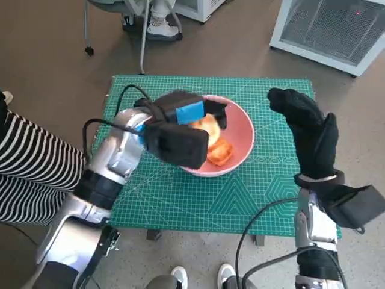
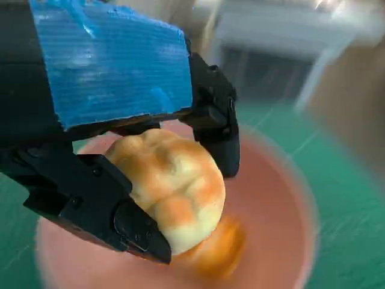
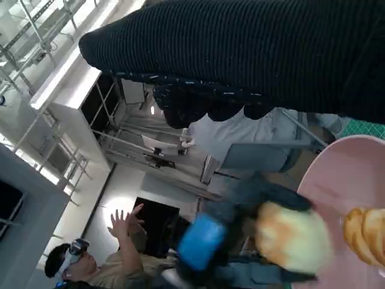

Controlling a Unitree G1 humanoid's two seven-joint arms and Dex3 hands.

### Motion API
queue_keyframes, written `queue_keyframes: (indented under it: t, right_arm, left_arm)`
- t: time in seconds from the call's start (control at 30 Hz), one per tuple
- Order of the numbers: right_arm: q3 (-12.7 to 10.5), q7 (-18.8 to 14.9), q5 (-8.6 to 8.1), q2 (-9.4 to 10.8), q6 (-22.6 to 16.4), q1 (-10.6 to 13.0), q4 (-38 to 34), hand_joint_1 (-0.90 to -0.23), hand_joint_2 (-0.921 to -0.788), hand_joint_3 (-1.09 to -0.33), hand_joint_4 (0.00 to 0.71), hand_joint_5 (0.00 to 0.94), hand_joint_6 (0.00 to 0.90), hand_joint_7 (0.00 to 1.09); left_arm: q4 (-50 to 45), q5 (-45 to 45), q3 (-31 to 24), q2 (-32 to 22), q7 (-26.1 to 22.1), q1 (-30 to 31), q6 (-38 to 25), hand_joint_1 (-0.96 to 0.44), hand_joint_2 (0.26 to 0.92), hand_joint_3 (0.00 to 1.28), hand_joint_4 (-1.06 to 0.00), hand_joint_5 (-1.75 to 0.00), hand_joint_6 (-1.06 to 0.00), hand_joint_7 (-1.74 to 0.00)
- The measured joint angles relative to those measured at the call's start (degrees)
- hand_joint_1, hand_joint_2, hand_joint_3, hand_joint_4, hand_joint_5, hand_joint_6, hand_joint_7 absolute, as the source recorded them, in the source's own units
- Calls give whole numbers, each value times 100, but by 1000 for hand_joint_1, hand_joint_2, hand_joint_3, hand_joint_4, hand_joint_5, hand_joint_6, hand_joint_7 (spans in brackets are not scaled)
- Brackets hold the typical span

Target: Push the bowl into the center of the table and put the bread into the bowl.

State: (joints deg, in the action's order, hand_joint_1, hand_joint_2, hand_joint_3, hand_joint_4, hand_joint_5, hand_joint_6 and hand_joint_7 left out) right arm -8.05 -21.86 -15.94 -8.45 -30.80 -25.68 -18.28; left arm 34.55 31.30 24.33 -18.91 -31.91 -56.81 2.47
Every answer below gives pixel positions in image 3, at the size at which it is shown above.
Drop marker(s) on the bare left robot hand blue tape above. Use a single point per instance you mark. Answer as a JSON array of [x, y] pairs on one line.
[[201, 241]]

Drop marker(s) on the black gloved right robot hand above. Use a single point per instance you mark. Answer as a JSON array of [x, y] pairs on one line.
[[240, 54]]

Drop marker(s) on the round toy bread bun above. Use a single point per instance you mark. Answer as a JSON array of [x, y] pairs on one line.
[[288, 241]]

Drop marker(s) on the pink bowl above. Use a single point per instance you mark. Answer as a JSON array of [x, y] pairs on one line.
[[346, 180]]

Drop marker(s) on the braided toy bread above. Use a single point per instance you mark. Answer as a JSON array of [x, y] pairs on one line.
[[367, 234]]

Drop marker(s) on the person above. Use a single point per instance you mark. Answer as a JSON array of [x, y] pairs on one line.
[[120, 268]]

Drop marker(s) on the white headset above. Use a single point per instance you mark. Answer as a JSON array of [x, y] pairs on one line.
[[73, 253]]

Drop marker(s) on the green cutting mat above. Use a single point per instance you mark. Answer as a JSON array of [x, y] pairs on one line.
[[370, 131]]

